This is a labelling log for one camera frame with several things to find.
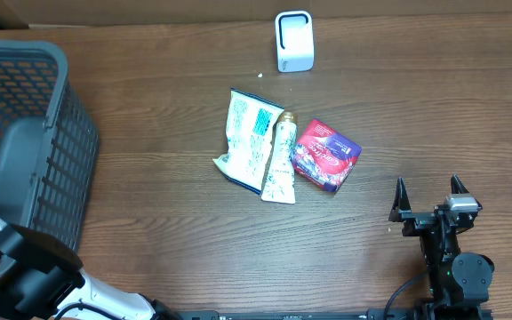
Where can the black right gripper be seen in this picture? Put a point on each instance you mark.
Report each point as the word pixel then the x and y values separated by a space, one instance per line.
pixel 417 220

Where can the red purple liner pack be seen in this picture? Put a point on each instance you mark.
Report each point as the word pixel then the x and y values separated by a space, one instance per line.
pixel 324 156

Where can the white floral tube gold cap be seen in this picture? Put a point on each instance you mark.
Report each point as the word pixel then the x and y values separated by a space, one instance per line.
pixel 279 184

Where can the white printed snack bag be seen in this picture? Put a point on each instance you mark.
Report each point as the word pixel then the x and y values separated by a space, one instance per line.
pixel 249 131

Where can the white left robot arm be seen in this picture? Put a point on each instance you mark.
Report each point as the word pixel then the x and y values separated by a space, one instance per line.
pixel 42 277

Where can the white barcode scanner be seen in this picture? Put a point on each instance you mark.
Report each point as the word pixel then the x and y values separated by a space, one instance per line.
pixel 295 48

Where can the dark grey plastic basket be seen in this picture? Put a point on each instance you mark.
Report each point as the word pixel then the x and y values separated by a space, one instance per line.
pixel 48 142

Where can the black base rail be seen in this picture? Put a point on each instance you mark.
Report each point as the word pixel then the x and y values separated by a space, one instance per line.
pixel 370 314

